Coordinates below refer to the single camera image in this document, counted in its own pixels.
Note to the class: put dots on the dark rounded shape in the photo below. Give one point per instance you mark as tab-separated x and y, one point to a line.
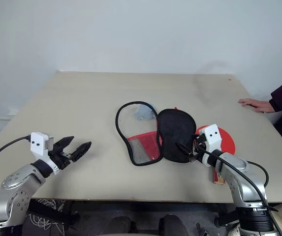
171	225

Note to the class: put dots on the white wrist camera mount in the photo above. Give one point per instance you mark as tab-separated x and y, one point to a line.
38	142
213	137

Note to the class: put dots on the black table frame bar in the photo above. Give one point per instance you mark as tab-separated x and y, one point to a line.
131	206

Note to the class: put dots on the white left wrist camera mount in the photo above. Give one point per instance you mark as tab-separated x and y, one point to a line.
38	142

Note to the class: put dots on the pale blue crumpled plastic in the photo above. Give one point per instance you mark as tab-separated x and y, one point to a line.
144	113

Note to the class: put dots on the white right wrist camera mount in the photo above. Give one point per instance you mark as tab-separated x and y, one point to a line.
213	137

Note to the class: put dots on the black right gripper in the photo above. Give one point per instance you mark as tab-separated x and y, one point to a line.
197	153

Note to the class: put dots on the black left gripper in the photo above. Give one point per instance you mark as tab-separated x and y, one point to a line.
60	159

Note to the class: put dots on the red mesh fabric bag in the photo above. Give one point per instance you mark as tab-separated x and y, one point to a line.
175	132

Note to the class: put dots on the red table tennis paddle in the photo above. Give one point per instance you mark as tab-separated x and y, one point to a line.
227	140

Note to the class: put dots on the person's bare hand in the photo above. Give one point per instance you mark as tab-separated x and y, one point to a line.
256	105

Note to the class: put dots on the black white-scribbled fabric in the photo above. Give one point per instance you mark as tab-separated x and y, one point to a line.
44	216

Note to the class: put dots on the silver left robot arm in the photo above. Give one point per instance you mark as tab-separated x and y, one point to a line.
15	191

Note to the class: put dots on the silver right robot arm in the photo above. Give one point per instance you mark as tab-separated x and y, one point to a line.
239	172

